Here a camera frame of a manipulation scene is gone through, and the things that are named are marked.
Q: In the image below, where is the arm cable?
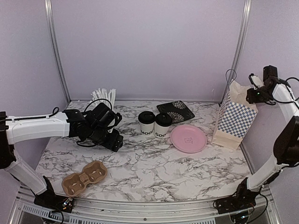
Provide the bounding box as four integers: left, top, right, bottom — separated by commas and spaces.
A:
7, 99, 113, 147
266, 77, 299, 105

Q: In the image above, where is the checkered paper bag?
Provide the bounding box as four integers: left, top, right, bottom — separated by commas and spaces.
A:
212, 70, 258, 150

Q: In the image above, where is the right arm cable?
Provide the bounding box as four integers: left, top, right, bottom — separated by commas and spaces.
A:
266, 77, 299, 105

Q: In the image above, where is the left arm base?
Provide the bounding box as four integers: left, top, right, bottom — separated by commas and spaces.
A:
34, 176, 74, 213

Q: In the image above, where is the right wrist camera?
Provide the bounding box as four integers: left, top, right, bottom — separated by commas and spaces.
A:
249, 73, 264, 90

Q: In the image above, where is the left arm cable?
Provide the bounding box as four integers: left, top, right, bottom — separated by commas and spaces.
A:
7, 99, 113, 147

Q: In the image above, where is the bundle of white wrapped straws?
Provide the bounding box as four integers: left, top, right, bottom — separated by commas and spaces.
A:
90, 88, 116, 110

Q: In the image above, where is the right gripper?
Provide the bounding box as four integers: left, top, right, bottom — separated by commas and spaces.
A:
247, 85, 272, 104

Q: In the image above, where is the brown cardboard cup carrier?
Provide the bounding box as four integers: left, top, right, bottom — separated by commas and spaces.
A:
61, 161, 108, 197

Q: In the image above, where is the pink plate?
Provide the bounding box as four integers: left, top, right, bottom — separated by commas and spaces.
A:
170, 125, 207, 154

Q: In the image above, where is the white paper cup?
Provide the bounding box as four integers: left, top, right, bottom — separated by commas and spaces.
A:
154, 124, 169, 138
140, 122, 154, 137

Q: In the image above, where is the left aluminium post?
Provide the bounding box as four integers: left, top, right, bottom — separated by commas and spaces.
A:
44, 0, 71, 103

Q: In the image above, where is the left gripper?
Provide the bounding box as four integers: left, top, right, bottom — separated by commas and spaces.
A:
88, 125, 123, 152

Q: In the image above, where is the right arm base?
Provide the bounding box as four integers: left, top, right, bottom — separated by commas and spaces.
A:
213, 195, 256, 214

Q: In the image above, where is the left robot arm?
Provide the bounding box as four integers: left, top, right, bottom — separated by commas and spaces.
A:
0, 103, 123, 208

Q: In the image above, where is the right aluminium post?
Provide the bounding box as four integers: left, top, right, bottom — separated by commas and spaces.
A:
230, 0, 253, 72

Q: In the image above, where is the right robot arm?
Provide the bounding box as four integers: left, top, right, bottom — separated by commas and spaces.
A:
231, 65, 299, 209

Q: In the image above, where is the black patterned square plate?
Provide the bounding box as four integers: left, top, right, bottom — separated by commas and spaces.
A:
157, 100, 195, 124

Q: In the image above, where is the aluminium front rail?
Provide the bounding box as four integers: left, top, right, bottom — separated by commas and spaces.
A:
8, 186, 281, 224

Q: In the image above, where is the aluminium post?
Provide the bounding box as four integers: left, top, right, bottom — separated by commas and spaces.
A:
44, 0, 71, 103
230, 0, 253, 72

